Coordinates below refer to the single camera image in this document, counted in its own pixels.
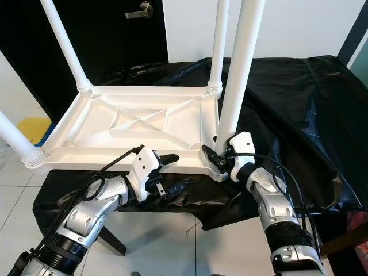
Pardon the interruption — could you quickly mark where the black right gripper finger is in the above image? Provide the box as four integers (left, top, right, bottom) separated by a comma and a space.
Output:
201, 145, 225, 172

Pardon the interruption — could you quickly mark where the white plastic table leg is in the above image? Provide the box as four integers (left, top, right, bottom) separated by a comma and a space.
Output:
216, 0, 266, 153
39, 0, 94, 93
207, 0, 231, 95
0, 112, 48, 168

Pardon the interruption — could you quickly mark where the brown wooden table leg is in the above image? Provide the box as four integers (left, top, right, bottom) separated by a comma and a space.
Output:
97, 224, 128, 256
319, 233, 368, 256

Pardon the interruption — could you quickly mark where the black plastic table cover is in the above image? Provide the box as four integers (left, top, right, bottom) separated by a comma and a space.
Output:
33, 55, 368, 231

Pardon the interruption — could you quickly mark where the black door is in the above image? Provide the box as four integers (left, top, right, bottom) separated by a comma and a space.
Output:
0, 0, 170, 121

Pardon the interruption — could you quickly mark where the pink plastic bag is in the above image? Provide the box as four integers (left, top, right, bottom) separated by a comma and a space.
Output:
345, 210, 368, 248

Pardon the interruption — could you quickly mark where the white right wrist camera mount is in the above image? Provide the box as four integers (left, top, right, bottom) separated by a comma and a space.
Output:
227, 131, 256, 182

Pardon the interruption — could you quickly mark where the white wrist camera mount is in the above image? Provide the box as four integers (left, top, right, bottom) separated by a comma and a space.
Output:
128, 147, 163, 202
227, 131, 256, 182

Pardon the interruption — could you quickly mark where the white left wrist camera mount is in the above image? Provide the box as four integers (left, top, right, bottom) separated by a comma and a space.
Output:
128, 147, 163, 202

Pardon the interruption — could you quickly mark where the silver door lever handle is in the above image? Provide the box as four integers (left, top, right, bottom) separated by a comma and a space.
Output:
126, 1, 155, 20

